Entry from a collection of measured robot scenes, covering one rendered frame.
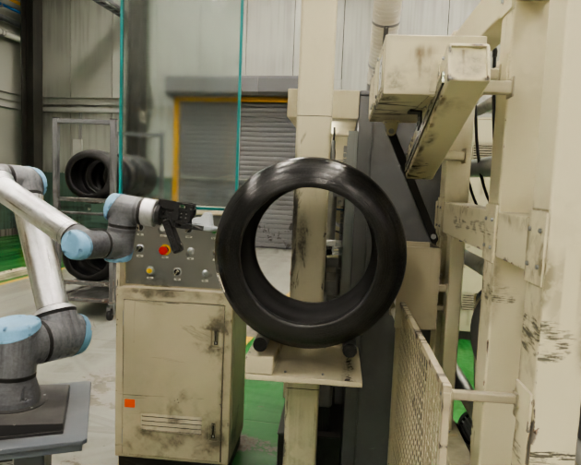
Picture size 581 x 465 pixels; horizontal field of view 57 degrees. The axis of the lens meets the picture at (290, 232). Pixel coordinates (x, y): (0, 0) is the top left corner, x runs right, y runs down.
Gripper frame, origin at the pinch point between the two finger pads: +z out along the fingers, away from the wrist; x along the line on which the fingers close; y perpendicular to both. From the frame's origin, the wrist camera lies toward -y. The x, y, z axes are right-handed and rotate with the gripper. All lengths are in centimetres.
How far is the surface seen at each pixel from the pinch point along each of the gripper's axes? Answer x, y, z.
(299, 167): -11.0, 24.1, 24.3
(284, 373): -5, -41, 30
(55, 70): 991, 167, -624
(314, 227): 28.5, 3.7, 30.2
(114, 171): 313, -1, -171
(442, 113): -29, 43, 59
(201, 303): 64, -42, -16
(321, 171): -12.0, 24.0, 31.0
